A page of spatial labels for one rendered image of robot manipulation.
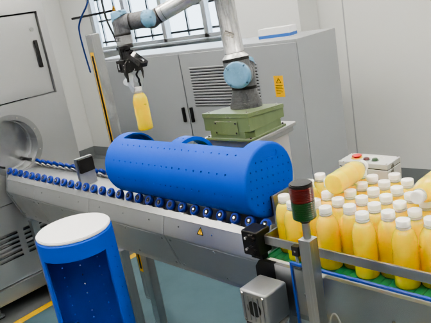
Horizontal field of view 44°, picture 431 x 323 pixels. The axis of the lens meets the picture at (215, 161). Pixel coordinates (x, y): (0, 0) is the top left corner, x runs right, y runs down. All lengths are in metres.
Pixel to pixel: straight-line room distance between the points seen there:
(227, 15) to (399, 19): 2.47
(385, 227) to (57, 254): 1.11
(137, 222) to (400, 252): 1.32
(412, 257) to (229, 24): 1.26
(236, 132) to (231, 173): 0.47
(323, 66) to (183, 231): 1.95
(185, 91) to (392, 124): 1.78
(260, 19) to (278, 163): 2.99
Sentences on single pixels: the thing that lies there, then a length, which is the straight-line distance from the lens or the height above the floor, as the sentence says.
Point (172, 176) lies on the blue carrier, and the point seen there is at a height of 1.11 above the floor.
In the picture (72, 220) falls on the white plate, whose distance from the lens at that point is 2.18.
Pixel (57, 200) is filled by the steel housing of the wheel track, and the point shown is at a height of 0.86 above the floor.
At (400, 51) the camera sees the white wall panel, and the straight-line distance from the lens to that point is 4.64.
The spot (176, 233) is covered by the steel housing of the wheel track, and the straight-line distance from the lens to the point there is 2.30.
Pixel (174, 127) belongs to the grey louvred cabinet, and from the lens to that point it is 4.47.
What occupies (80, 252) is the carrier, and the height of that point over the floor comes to 0.99.
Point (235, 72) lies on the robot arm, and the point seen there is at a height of 1.45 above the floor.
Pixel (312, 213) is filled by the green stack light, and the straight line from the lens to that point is 1.43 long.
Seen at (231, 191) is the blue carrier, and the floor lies 1.09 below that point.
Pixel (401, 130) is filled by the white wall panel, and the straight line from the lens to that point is 4.78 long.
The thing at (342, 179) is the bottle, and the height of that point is 1.15.
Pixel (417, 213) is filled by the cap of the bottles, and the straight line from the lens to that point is 1.60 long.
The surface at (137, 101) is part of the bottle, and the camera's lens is 2.49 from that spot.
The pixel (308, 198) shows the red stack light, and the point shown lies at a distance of 1.41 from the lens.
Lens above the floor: 1.73
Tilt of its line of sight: 16 degrees down
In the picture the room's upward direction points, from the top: 10 degrees counter-clockwise
